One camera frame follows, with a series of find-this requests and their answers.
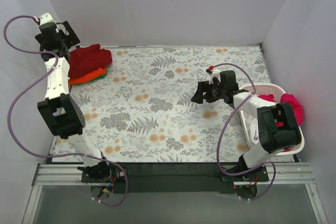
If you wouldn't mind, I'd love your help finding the white t shirt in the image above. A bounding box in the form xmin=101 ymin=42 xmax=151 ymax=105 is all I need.
xmin=243 ymin=112 xmax=259 ymax=148

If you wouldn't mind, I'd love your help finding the folded green t shirt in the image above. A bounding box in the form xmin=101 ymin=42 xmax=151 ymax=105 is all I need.
xmin=96 ymin=73 xmax=107 ymax=79

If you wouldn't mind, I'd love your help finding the pink t shirt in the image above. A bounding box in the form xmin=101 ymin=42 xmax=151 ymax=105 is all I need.
xmin=258 ymin=93 xmax=305 ymax=127

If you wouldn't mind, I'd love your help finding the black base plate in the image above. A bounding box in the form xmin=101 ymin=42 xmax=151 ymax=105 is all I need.
xmin=81 ymin=162 xmax=270 ymax=195

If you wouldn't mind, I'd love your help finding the aluminium frame rail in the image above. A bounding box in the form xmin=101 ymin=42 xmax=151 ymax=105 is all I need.
xmin=23 ymin=162 xmax=328 ymax=223

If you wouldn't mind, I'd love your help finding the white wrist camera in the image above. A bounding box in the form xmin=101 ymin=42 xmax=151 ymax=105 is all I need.
xmin=206 ymin=66 xmax=220 ymax=84
xmin=34 ymin=12 xmax=56 ymax=26

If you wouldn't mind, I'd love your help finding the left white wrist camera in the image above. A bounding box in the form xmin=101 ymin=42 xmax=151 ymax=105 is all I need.
xmin=34 ymin=12 xmax=56 ymax=26

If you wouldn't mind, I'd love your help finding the white plastic laundry basket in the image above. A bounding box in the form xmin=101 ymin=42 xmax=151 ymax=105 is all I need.
xmin=239 ymin=83 xmax=305 ymax=156

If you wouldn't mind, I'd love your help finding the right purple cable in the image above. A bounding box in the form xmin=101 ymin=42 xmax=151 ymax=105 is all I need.
xmin=214 ymin=63 xmax=276 ymax=201

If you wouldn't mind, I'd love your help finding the folded orange t shirt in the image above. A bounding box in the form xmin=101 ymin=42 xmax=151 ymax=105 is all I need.
xmin=69 ymin=68 xmax=107 ymax=85

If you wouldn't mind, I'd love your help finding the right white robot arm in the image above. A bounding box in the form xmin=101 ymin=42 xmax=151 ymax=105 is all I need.
xmin=191 ymin=67 xmax=302 ymax=181

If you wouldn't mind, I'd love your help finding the floral table cloth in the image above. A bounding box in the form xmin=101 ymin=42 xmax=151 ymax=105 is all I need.
xmin=52 ymin=47 xmax=296 ymax=164

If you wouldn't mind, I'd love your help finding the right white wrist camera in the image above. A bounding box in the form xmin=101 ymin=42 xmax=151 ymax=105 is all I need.
xmin=206 ymin=66 xmax=220 ymax=84

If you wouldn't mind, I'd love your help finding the dark red t shirt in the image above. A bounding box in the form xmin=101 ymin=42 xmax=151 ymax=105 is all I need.
xmin=68 ymin=44 xmax=112 ymax=79

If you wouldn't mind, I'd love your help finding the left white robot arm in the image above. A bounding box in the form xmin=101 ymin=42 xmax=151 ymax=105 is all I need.
xmin=35 ymin=19 xmax=112 ymax=182

